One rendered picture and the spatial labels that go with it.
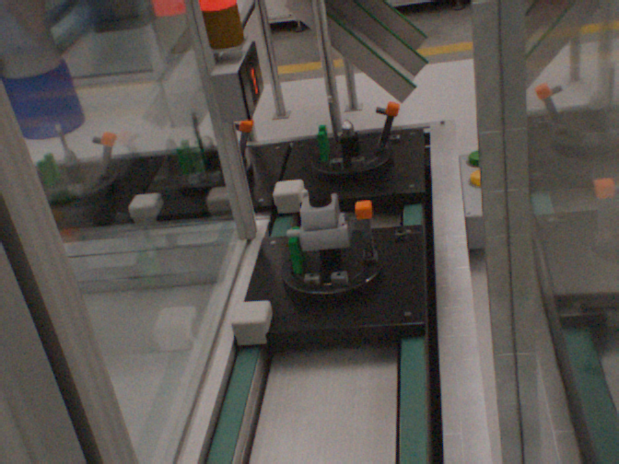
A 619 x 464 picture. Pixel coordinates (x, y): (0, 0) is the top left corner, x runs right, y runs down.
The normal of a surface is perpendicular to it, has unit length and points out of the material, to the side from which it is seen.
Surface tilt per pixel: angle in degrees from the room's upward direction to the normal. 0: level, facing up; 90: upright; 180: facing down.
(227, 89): 90
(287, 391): 0
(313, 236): 90
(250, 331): 90
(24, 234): 90
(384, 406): 0
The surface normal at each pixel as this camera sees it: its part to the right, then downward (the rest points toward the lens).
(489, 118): -0.11, 0.51
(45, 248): 0.98, -0.08
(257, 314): -0.16, -0.86
